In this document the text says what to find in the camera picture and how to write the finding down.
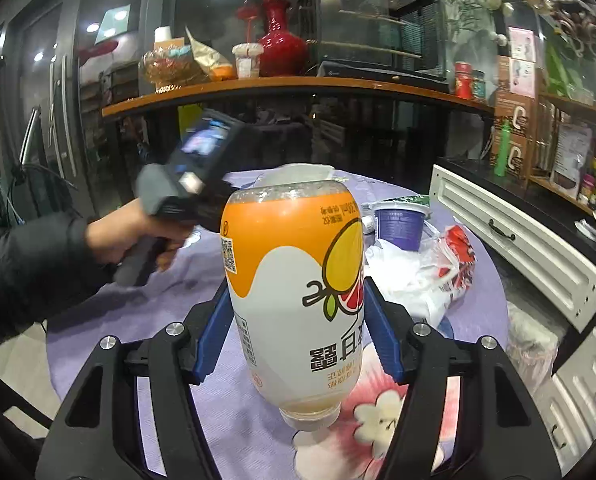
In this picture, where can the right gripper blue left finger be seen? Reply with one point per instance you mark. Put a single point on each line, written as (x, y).
(212, 338)

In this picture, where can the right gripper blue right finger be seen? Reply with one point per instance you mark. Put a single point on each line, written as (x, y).
(386, 344)

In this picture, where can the red white plastic bag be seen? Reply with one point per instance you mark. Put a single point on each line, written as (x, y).
(427, 282)

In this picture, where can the orange juice bottle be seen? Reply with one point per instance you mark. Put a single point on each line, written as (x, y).
(293, 257)

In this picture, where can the black jacket forearm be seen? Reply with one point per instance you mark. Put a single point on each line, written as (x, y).
(46, 268)

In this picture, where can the person's left hand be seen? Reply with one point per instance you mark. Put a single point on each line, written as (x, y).
(113, 235)

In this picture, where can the purple floral tablecloth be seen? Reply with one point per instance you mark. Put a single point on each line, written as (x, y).
(123, 361)

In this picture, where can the red ceramic vase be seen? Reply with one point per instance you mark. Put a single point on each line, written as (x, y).
(284, 54)

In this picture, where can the orange wooden counter shelf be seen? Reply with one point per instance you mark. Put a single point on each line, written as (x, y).
(295, 86)

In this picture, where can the plastic lined waste basket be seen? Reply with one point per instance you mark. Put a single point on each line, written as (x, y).
(533, 344)

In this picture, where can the white wide drawer front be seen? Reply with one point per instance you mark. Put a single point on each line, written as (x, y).
(557, 269)

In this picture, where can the black glass display case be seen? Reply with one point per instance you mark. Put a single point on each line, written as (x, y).
(399, 41)

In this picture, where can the green spray bottle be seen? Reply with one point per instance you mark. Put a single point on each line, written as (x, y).
(501, 161)

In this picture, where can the white three-drawer cabinet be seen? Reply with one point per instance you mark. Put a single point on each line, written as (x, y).
(567, 404)

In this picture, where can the red tin canister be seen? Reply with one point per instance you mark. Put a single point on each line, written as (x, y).
(463, 81)

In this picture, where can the wooden shelf rack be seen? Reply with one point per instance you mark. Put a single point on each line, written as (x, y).
(564, 151)

